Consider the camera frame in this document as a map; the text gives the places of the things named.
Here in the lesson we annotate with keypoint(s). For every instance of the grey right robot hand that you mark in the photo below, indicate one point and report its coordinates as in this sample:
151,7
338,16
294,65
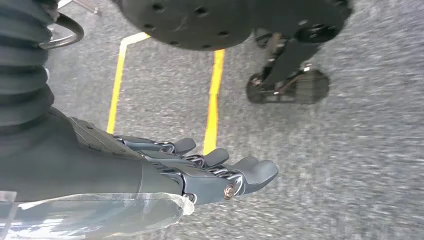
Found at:
82,165

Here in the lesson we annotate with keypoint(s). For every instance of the yellow floor tape square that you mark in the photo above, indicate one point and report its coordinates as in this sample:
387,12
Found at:
213,116

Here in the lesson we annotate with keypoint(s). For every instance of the black robot leg foot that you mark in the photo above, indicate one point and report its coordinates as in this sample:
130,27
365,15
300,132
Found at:
298,59

